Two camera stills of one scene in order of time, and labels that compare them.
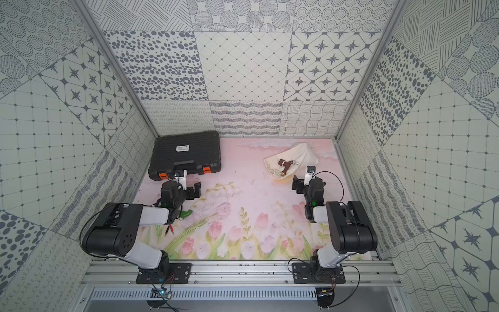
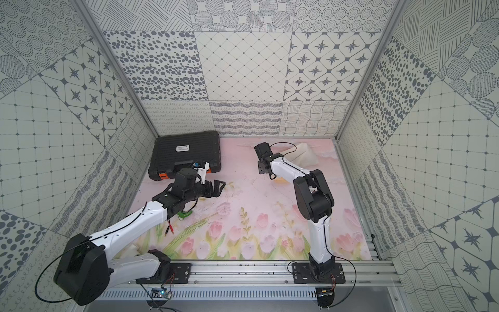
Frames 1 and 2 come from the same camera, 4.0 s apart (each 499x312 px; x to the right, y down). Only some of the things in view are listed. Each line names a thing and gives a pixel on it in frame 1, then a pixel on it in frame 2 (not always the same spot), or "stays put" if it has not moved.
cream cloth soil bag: [290, 162] stays put
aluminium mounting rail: [123, 274] stays put
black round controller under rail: [325, 296] stays put
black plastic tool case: [197, 153] stays put
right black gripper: [299, 183] → [261, 170]
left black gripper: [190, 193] → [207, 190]
